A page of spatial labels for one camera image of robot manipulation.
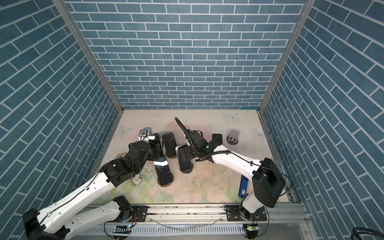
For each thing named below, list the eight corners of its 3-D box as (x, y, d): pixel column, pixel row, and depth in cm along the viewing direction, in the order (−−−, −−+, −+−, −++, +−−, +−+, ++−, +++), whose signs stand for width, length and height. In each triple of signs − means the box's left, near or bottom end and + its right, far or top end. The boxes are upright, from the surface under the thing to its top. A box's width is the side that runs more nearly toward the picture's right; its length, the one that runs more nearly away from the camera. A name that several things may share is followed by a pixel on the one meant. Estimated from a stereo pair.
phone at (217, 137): (212, 144, 102) (212, 142, 101) (212, 135, 107) (212, 133, 105) (222, 144, 103) (222, 142, 101) (221, 135, 107) (221, 133, 105)
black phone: (161, 188, 84) (157, 182, 76) (158, 172, 90) (154, 165, 82) (174, 184, 85) (171, 177, 77) (169, 168, 91) (167, 160, 84)
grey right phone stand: (227, 145, 102) (228, 139, 96) (225, 135, 107) (227, 129, 102) (238, 145, 102) (241, 139, 96) (236, 135, 107) (238, 129, 102)
